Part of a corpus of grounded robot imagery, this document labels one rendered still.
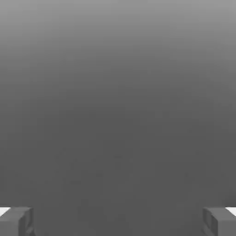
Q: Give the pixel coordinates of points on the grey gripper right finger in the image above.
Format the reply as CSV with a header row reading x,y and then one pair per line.
x,y
221,221

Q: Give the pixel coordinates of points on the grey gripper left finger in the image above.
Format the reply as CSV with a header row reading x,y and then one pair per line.
x,y
14,221

